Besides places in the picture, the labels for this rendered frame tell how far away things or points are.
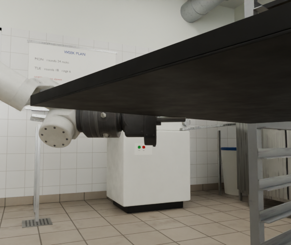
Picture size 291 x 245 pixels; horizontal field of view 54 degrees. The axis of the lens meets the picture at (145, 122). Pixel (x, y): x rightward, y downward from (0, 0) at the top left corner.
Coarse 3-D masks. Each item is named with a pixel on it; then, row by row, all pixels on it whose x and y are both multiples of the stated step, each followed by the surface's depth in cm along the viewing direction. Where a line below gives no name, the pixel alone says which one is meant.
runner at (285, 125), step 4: (256, 124) 83; (260, 124) 84; (264, 124) 86; (268, 124) 88; (272, 124) 89; (276, 124) 91; (280, 124) 93; (284, 124) 95; (288, 124) 97; (268, 128) 87; (272, 128) 87; (276, 128) 87; (280, 128) 87; (284, 128) 89; (288, 128) 91
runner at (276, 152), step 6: (258, 150) 83; (264, 150) 85; (270, 150) 87; (276, 150) 90; (282, 150) 93; (288, 150) 96; (258, 156) 82; (264, 156) 85; (270, 156) 87; (276, 156) 90; (282, 156) 92; (288, 156) 92
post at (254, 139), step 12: (252, 0) 86; (252, 12) 86; (252, 132) 84; (252, 144) 84; (252, 156) 84; (252, 168) 84; (252, 180) 83; (252, 192) 83; (252, 204) 83; (252, 216) 83; (252, 228) 83; (252, 240) 83; (264, 240) 83
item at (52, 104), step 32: (224, 32) 16; (256, 32) 15; (288, 32) 13; (128, 64) 23; (160, 64) 20; (192, 64) 19; (224, 64) 19; (256, 64) 19; (288, 64) 19; (32, 96) 39; (64, 96) 32; (96, 96) 32; (128, 96) 32; (160, 96) 32; (192, 96) 32; (224, 96) 32; (256, 96) 32; (288, 96) 32
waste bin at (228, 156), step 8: (224, 152) 406; (232, 152) 395; (224, 160) 407; (232, 160) 395; (224, 168) 408; (232, 168) 395; (224, 176) 409; (232, 176) 395; (224, 184) 412; (232, 184) 395; (232, 192) 396
